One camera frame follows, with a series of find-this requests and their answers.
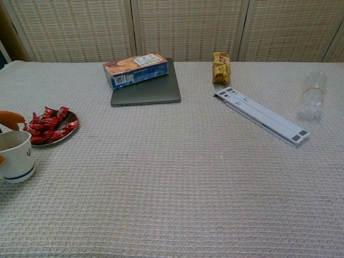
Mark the brown wooden screen frame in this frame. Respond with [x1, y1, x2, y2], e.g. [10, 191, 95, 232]
[0, 0, 30, 64]

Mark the clear plastic tube bundle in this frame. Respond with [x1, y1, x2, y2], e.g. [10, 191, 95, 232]
[297, 69, 329, 121]

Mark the white flat remote strip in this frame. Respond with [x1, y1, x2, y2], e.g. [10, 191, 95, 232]
[214, 87, 311, 147]

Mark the gold snack packet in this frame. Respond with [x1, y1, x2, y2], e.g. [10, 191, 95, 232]
[212, 52, 232, 85]

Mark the orange and blue biscuit box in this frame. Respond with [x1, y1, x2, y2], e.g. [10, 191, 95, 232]
[103, 53, 169, 90]

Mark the heap of red candies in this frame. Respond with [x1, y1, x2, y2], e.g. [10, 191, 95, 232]
[23, 106, 79, 145]

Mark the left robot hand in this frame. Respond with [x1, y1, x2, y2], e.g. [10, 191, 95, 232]
[0, 110, 26, 164]

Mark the woven folding screen panel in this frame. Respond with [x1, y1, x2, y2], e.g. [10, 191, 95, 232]
[238, 0, 344, 62]
[321, 25, 344, 63]
[8, 0, 138, 63]
[131, 0, 249, 62]

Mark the white paper cup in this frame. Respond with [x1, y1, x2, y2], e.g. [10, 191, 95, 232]
[0, 130, 36, 184]

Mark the white woven tablecloth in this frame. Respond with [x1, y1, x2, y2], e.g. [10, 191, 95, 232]
[0, 60, 344, 258]

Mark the grey closed laptop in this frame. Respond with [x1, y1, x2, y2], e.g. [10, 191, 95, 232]
[110, 58, 182, 108]

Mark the round metal plate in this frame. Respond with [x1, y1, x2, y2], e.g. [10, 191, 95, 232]
[23, 109, 79, 147]

